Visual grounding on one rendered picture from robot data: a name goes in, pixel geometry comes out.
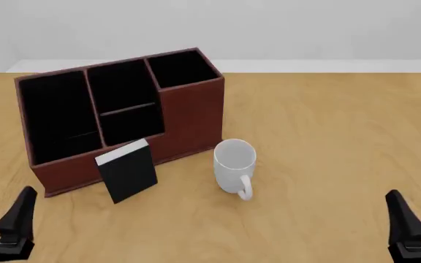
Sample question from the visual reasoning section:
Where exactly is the black book with white pages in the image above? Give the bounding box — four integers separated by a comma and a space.
94, 137, 159, 205

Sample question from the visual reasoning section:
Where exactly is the white ceramic mug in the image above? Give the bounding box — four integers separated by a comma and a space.
213, 138, 257, 202

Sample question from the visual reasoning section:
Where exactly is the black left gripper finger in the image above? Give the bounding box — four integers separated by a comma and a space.
0, 186, 38, 244

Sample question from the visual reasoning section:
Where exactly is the red-brown desk caddy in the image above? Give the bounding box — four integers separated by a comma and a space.
14, 46, 226, 199

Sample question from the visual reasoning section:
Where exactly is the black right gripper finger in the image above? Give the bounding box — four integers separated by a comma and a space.
384, 188, 421, 244

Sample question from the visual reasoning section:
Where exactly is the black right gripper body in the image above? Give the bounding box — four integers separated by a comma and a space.
388, 240, 421, 263

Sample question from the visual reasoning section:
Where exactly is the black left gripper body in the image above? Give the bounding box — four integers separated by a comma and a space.
0, 237, 35, 262

